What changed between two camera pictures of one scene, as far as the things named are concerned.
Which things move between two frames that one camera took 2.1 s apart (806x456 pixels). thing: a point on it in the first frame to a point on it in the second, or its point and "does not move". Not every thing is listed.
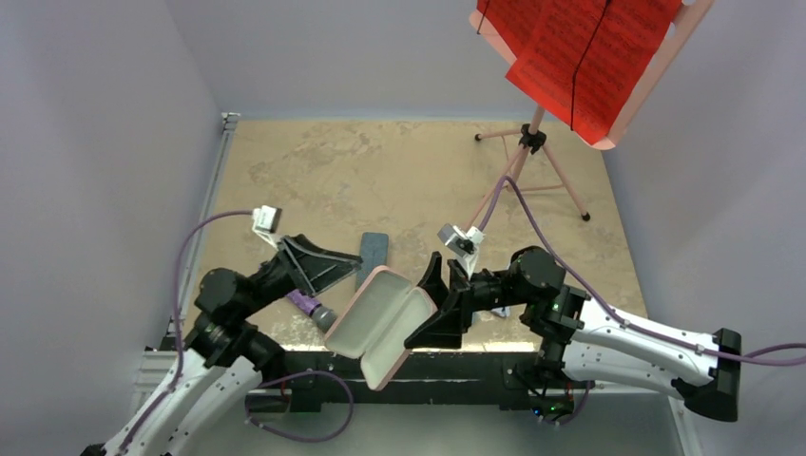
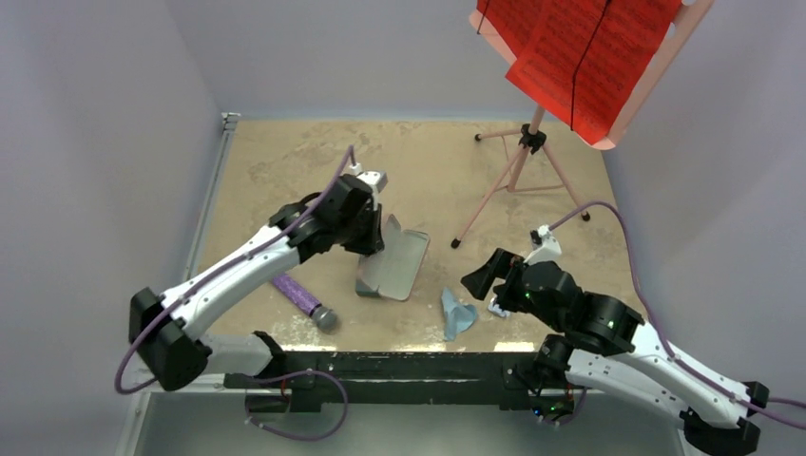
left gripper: [313, 268] to [373, 241]
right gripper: [445, 328] to [478, 281]
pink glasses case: [378, 321] to [392, 273]
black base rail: [473, 379] does not move
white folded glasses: [499, 312] does not move
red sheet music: [582, 64] does not move
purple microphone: [324, 316] does not move
